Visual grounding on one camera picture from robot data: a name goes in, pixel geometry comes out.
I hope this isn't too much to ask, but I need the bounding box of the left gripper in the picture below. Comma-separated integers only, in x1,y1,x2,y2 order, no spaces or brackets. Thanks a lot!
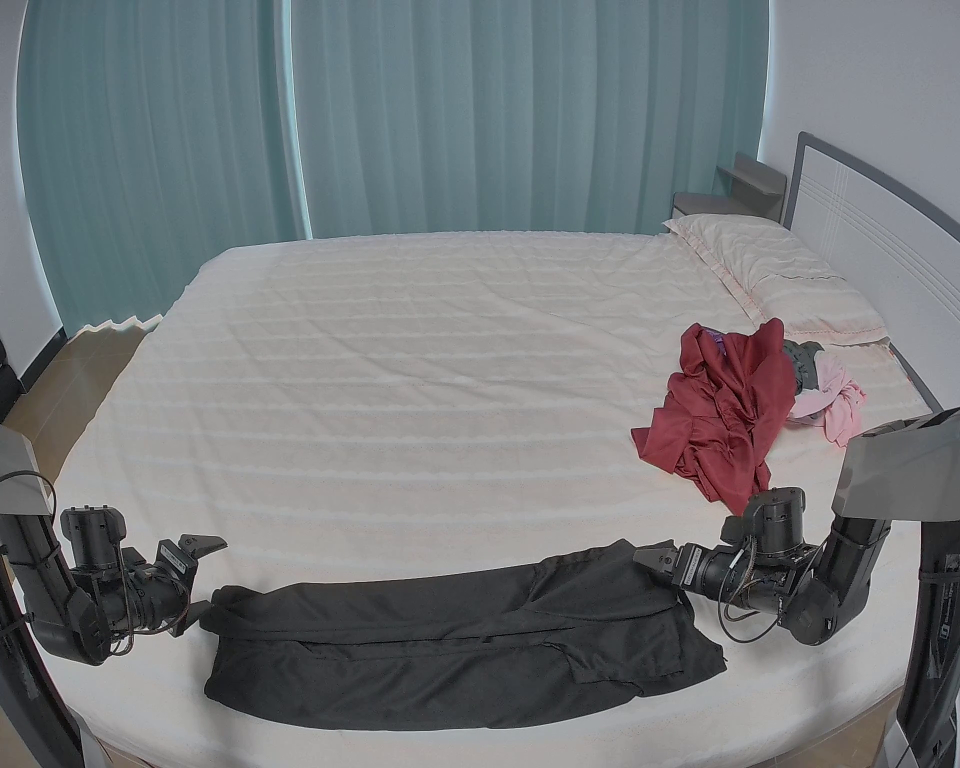
137,533,229,640

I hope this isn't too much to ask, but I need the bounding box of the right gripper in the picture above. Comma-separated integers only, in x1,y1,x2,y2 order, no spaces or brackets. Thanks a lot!
633,543,727,601

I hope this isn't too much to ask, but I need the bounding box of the black T-shirt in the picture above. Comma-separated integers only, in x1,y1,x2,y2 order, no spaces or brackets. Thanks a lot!
201,537,727,730

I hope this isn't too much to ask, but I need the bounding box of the dark red garment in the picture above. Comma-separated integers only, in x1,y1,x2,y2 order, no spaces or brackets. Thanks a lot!
631,318,796,519

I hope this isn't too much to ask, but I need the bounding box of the pink garment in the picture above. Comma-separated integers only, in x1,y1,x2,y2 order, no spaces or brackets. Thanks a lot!
787,352,868,445

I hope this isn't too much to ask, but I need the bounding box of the grey garment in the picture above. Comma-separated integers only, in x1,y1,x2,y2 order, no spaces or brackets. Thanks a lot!
780,339,826,395

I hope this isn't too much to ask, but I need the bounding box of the black padded chair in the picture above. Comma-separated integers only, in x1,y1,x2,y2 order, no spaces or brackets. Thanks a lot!
0,341,18,423

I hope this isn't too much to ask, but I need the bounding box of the bed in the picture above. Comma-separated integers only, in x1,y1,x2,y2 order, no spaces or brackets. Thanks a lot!
15,131,960,755

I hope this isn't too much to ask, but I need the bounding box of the cream pillow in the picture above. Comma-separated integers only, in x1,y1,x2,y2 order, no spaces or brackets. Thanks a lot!
662,213,890,348

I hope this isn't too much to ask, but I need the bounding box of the grey bedside table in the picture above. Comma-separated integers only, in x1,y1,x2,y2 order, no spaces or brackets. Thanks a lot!
672,152,787,224

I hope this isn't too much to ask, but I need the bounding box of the blue-green curtain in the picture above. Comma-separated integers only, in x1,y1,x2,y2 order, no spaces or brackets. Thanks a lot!
15,0,312,335
288,0,774,237

